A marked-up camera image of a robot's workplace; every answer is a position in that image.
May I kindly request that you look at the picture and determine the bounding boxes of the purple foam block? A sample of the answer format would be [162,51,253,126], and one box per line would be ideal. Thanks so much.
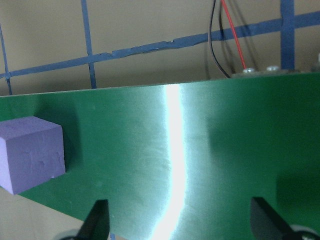
[0,115,67,196]

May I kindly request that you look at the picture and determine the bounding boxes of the green belt conveyor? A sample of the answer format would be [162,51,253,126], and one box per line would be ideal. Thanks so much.
[0,66,320,240]

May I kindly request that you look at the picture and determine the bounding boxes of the red conveyor wire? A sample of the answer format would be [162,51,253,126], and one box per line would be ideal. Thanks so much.
[220,0,247,70]

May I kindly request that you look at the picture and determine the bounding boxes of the black conveyor wire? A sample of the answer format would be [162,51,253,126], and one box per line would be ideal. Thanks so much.
[208,0,232,79]

